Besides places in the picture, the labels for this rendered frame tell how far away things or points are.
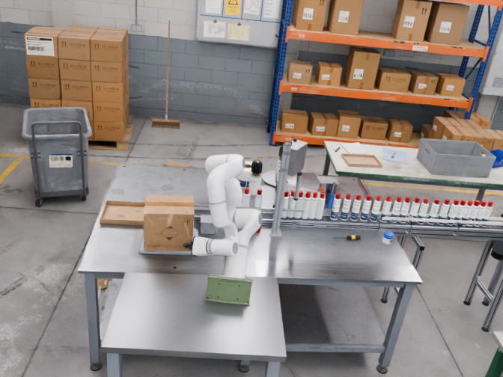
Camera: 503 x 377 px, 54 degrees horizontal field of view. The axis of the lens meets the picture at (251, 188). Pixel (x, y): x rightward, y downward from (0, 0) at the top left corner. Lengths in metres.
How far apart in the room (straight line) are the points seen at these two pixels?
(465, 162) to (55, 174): 3.95
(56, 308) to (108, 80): 3.15
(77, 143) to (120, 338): 2.84
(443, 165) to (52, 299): 3.61
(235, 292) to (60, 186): 2.96
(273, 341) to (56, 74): 4.65
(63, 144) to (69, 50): 1.59
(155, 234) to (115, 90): 3.53
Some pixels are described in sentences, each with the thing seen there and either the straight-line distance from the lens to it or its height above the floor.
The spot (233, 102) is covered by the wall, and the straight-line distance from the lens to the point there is 7.81.
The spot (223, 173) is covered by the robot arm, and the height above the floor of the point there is 1.55.
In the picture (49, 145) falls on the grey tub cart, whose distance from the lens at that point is 5.12.
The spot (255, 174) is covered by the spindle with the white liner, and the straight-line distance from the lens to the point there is 3.70.
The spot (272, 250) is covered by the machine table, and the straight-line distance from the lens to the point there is 3.30.
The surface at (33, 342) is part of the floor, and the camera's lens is 3.92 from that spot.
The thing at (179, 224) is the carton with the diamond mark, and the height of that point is 1.04.
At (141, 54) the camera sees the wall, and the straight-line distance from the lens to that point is 7.75.
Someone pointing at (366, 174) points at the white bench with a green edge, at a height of 0.79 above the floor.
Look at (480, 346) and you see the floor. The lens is 4.43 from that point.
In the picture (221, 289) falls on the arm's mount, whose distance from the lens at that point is 2.79.
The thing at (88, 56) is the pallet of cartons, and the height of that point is 1.19.
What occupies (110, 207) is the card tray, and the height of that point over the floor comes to 0.83.
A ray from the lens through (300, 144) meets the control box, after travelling 3.27.
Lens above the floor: 2.66
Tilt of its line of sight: 27 degrees down
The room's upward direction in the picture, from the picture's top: 6 degrees clockwise
